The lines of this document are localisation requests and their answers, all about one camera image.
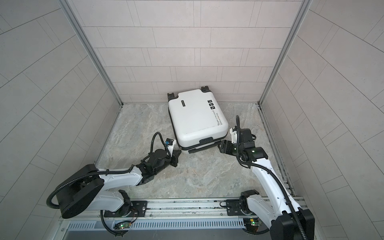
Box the green circuit board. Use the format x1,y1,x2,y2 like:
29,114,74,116
243,218,263,232
114,221,132,230

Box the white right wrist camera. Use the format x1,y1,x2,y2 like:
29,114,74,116
230,126,238,144

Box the black corrugated cable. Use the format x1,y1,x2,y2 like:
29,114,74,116
235,115,309,240
46,131,172,238

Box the left green circuit board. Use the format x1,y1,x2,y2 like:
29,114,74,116
114,221,132,230

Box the right green circuit board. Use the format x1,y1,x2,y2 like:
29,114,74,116
243,218,263,232

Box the aluminium mounting rail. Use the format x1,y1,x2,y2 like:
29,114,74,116
59,197,313,232

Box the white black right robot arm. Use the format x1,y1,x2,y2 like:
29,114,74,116
219,126,315,240

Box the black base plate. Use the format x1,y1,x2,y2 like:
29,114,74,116
103,201,148,218
224,199,257,216

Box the right black corrugated cable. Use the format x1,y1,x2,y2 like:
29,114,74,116
235,115,309,240

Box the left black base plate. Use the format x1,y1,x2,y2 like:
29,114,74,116
103,201,148,218

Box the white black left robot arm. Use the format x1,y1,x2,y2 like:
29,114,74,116
55,149,182,219

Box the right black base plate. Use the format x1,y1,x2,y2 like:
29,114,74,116
224,199,257,216

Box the black and white suitcase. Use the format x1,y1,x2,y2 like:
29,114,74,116
167,86,229,154

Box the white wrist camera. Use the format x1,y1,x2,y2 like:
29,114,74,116
230,126,238,144
165,138,177,156

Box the left black corrugated cable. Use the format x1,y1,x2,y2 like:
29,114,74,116
46,131,172,238

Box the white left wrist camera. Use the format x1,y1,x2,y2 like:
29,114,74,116
165,138,177,156

